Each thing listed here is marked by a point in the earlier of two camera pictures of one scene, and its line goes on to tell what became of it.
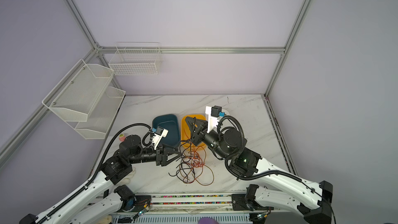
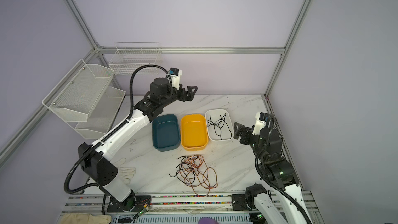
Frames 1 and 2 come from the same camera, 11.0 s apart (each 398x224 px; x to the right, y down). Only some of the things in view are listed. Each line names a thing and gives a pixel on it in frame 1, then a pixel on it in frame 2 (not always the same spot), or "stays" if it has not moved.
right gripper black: (199, 130) → (245, 132)
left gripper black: (163, 159) → (190, 95)
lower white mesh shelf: (101, 115) stays
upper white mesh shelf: (76, 97) stays
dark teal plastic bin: (169, 122) stays
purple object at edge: (207, 220) stays
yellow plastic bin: (187, 141) stays
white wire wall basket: (136, 58) stays
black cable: (192, 158) → (219, 123)
